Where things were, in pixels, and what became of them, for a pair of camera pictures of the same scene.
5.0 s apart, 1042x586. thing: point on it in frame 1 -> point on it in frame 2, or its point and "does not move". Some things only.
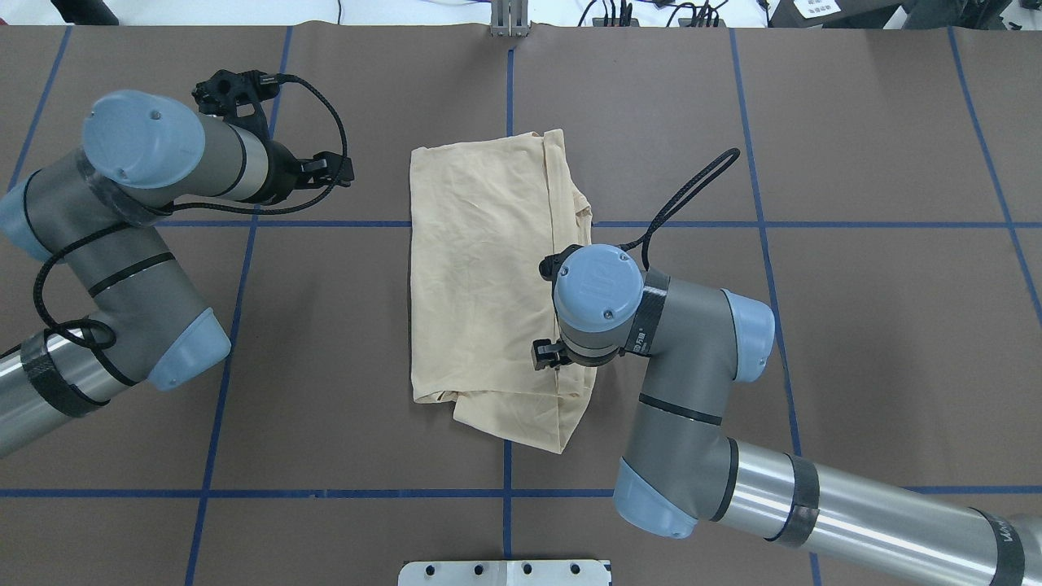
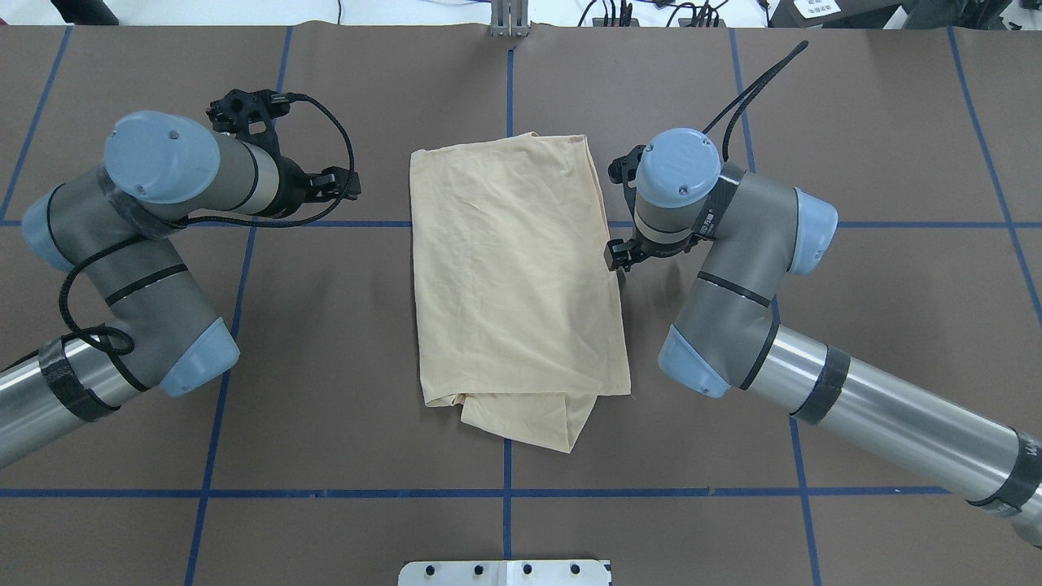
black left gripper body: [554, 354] -> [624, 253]
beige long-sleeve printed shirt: [484, 216] does not move
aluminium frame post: [510, 19] does not move
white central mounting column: [505, 573] does not move
